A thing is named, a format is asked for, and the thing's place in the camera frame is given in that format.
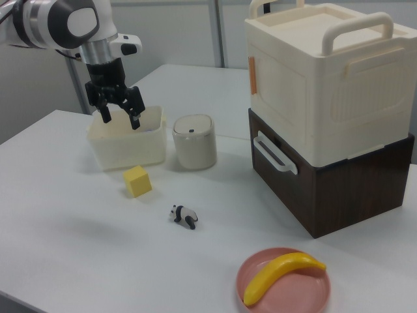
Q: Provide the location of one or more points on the small cream lidded trash can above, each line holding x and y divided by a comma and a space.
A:
195, 143

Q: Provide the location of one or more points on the small panda toy figure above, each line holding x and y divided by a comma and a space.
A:
182, 216

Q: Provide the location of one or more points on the open white plastic bin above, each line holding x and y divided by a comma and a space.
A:
130, 150

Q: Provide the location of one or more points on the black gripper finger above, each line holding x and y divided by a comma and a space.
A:
134, 104
105, 112

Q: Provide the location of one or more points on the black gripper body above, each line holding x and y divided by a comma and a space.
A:
106, 73

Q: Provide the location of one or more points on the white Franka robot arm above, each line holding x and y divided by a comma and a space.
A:
42, 23

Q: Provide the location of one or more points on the yellow plastic banana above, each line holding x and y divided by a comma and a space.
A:
277, 275

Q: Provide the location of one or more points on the dark brown wooden drawer case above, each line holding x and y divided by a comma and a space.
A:
358, 189

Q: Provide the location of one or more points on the yellow foam cube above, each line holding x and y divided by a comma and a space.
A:
137, 182

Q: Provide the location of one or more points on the pink round plate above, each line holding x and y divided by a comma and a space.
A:
293, 293

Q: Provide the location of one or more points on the dark brown wooden tray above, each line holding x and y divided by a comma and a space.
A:
277, 182

